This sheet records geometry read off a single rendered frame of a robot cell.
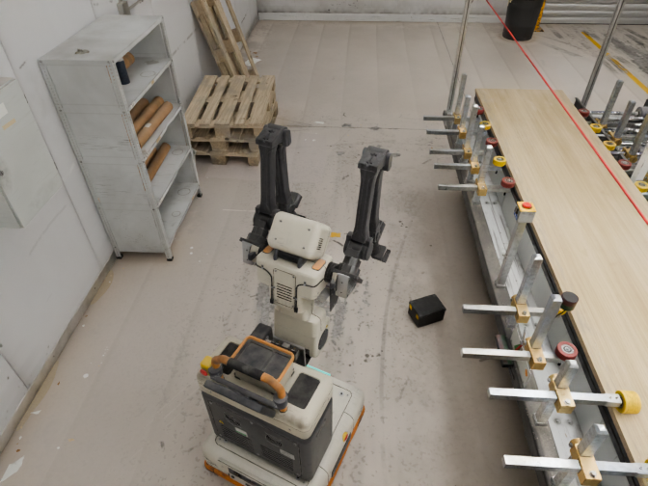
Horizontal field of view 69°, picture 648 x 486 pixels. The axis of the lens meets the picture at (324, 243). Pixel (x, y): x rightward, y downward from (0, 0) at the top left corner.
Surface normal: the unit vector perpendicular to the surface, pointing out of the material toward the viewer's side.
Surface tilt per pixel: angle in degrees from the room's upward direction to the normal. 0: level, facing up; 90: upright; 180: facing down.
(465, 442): 0
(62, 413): 0
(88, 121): 90
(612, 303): 0
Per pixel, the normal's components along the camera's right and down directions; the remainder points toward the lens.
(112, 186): -0.07, 0.66
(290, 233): -0.33, -0.07
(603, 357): -0.01, -0.76
